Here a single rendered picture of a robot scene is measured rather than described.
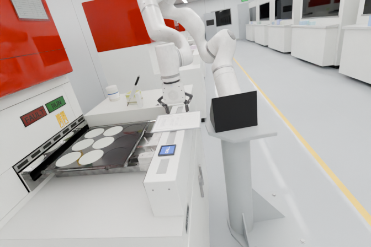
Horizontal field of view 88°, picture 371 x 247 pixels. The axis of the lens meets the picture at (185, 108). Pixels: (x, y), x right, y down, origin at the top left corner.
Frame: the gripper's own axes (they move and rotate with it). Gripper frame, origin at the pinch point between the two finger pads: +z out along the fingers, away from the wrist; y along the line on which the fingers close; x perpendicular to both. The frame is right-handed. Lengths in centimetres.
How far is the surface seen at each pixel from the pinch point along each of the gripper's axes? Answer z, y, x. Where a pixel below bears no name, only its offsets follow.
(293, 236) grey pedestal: 96, 58, 2
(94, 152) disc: 7.4, -36.2, -18.0
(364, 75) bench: 80, 257, 241
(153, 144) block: 6.5, -9.5, -16.9
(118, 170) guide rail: 14.0, -25.0, -22.7
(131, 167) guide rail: 13.1, -18.8, -22.7
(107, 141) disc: 7.4, -34.0, -9.8
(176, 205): 10.7, 3.5, -43.7
